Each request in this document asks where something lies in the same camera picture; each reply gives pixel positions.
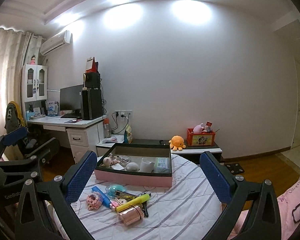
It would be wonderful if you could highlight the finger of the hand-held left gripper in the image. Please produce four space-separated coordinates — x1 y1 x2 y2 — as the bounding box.
0 138 60 178
0 127 28 167

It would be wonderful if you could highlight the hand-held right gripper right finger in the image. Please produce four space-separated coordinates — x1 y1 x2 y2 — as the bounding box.
199 151 282 240

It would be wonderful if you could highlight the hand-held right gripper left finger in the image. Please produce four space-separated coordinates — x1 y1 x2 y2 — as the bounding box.
14 150 98 240

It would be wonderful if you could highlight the blue tube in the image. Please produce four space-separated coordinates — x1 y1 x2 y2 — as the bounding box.
91 186 111 208

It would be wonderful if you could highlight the large pink block toy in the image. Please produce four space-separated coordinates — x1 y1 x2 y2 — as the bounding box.
86 192 103 210

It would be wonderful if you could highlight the small pale doll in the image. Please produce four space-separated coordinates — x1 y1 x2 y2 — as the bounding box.
102 155 120 168

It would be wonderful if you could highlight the teal egg-shaped case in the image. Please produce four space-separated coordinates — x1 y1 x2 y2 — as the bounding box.
107 184 125 198

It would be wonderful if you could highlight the small pink block toy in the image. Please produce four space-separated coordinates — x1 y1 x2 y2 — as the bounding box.
109 197 124 209

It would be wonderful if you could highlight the pink box with black rim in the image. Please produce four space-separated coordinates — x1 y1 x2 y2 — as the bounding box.
94 142 173 188

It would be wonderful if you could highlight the clear tissue packet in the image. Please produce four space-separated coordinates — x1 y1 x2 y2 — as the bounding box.
154 157 171 174

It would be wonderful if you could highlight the yellow highlighter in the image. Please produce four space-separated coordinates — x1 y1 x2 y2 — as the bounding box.
116 193 150 212

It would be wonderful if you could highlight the rose gold jar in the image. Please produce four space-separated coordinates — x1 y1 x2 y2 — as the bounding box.
117 204 145 227

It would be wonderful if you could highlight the white plug adapter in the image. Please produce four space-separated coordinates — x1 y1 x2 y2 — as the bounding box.
139 157 154 173

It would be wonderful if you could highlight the black hair clip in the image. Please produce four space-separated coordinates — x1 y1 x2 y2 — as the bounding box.
140 192 150 217

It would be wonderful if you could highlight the black floor scale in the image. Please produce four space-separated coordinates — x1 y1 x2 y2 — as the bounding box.
225 163 245 175

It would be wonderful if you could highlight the dark jacket with yellow hood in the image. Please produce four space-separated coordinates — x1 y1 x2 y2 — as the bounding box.
5 101 29 140

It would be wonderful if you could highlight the black office chair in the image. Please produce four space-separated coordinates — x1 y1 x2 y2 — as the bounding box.
5 101 60 167

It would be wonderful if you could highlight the small white bedside cabinet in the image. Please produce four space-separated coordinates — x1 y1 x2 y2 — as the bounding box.
95 134 127 158

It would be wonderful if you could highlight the stack of desk books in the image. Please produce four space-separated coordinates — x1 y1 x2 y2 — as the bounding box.
27 106 47 120

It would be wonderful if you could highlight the white desk with drawers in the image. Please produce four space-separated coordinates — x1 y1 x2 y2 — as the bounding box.
26 115 108 164

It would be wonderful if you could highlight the white striped round table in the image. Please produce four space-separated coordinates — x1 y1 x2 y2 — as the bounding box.
51 154 224 240

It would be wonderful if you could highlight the red printed crate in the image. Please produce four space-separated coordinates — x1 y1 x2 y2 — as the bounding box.
187 128 216 147

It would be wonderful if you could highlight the orange octopus plush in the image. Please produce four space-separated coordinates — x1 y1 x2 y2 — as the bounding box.
169 135 187 151

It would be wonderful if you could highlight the water bottle with red cap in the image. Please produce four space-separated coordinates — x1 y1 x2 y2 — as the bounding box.
104 119 112 138

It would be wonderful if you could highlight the cream curtain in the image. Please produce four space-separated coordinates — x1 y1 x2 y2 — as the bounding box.
0 26 44 143

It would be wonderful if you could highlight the blue and yellow snack bag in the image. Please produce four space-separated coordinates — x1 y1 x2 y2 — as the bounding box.
125 124 133 144

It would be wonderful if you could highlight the black computer monitor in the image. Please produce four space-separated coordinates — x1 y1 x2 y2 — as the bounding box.
59 84 84 117

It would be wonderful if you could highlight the black computer tower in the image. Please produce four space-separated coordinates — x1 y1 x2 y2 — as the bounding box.
80 89 103 120

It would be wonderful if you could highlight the white glass-door cabinet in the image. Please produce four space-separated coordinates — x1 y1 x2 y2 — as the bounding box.
21 64 48 103

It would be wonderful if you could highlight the low black-top cabinet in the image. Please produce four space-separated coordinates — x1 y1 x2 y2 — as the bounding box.
126 139 223 165

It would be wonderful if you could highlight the pink printed quilt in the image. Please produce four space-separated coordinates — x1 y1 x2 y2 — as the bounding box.
224 177 300 240

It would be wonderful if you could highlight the black speaker box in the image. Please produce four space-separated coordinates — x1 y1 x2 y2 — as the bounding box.
84 72 101 90

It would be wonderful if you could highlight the white air conditioner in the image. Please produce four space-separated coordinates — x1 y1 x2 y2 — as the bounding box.
40 30 73 55

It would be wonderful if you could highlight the red and white calendar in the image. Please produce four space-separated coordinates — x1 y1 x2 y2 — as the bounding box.
85 56 100 73

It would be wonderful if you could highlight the black power cable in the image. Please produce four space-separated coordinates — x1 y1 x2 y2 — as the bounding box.
111 112 130 135

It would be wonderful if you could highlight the white wall socket strip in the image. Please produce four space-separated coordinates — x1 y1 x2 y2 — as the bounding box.
114 109 133 118

